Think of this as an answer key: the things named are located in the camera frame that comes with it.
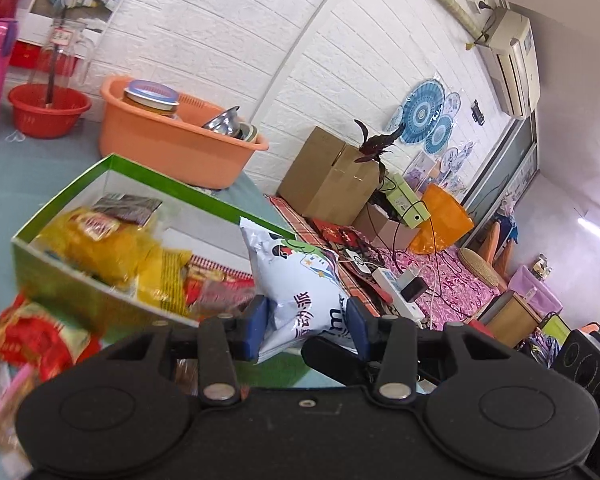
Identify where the white blue snack bag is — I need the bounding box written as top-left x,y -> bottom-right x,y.
239,218 -> 354,363

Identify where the red snack bag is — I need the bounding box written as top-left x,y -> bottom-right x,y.
0,294 -> 102,382

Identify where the white power strip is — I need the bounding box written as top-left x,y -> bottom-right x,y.
372,268 -> 425,327

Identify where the green white small box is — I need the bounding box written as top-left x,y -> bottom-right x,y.
380,174 -> 430,229

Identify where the brown cardboard box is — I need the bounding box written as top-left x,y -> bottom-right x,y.
276,127 -> 379,226

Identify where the orange plastic bag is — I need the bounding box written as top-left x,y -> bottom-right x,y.
408,184 -> 475,255

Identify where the yellow chips bag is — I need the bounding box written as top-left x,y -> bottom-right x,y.
33,207 -> 192,316

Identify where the green cardboard box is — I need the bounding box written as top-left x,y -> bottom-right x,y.
10,153 -> 297,334

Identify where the dark red plant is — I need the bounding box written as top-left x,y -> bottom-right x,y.
354,119 -> 405,183

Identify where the dark snack packet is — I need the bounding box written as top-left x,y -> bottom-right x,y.
92,193 -> 162,226

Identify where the orange plastic basin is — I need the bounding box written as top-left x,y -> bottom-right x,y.
99,75 -> 268,190

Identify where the steel bowl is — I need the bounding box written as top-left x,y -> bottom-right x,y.
202,106 -> 240,138

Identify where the lidded glass jar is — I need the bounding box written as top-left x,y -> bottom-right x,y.
122,79 -> 180,118

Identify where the red plastic basin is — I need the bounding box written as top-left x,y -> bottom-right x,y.
7,84 -> 92,140

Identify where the white air conditioner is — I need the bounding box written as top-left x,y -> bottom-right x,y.
476,8 -> 540,119

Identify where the glass pitcher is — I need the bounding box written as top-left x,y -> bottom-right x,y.
28,18 -> 95,88

